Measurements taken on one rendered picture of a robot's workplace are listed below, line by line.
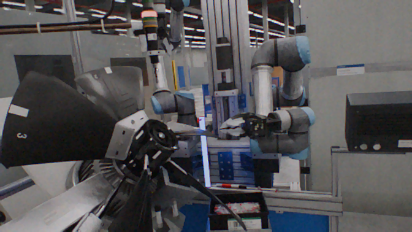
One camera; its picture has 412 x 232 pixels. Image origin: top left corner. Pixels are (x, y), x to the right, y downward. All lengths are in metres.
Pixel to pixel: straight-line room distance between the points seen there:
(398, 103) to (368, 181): 1.77
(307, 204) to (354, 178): 1.57
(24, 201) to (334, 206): 1.03
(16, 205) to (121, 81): 0.47
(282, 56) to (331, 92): 1.42
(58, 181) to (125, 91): 0.33
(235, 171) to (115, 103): 0.97
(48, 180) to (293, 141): 0.81
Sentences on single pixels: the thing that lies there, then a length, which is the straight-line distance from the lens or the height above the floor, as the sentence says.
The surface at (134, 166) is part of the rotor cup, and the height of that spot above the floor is 1.15.
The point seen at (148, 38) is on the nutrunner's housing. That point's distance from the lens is 0.86.
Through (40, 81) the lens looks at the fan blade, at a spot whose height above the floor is 1.40.
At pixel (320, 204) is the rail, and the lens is 1.23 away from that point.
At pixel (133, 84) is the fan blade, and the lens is 0.95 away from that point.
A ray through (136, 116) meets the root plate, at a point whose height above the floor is 1.27.
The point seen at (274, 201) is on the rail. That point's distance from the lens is 1.24.
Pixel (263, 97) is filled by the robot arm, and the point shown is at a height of 1.26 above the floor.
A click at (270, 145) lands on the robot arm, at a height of 1.08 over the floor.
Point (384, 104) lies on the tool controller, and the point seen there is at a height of 1.22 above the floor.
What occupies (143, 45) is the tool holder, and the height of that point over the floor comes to 1.48.
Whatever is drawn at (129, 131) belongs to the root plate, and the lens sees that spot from 0.77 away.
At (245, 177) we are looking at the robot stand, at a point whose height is 0.74.
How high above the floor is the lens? 1.39
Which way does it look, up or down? 10 degrees down
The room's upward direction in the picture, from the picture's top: 5 degrees counter-clockwise
